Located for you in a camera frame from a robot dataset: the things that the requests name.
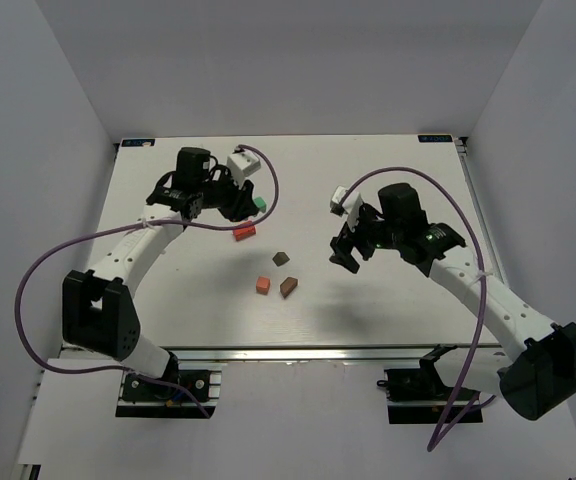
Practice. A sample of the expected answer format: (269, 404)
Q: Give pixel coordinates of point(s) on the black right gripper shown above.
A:
(356, 240)

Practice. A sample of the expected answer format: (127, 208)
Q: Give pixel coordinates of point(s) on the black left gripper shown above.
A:
(235, 198)

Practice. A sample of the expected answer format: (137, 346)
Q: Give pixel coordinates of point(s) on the green rectangular wood block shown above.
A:
(260, 204)

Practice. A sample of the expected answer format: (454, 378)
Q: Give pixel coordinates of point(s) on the brown wood block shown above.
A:
(288, 285)

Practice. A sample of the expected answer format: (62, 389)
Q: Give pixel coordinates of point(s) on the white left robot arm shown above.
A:
(98, 312)

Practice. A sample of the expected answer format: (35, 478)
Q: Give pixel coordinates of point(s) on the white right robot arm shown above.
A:
(537, 370)

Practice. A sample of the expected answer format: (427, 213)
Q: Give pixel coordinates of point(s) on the olive roof wood block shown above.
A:
(280, 258)

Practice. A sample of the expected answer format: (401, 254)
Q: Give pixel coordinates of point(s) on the salmon cube wood block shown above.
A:
(263, 285)

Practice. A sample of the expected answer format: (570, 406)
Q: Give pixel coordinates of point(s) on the blue label right corner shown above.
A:
(434, 138)

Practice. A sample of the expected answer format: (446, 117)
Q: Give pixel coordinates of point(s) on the blue label corner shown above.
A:
(137, 143)
(434, 138)

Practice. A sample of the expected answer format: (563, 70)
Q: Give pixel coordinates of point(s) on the blue label left corner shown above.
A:
(137, 143)

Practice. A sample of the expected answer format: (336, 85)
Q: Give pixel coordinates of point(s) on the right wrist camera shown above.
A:
(348, 204)

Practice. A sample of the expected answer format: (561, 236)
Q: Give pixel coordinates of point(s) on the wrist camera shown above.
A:
(348, 204)
(242, 164)

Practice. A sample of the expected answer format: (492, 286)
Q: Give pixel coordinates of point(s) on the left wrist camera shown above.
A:
(242, 164)

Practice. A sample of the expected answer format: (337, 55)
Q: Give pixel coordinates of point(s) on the aluminium table edge rail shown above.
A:
(290, 354)

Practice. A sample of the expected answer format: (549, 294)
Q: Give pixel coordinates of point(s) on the right side aluminium rail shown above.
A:
(461, 144)

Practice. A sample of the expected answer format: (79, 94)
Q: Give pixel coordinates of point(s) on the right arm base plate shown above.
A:
(411, 399)

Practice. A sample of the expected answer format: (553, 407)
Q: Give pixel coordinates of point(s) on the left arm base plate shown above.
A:
(144, 400)

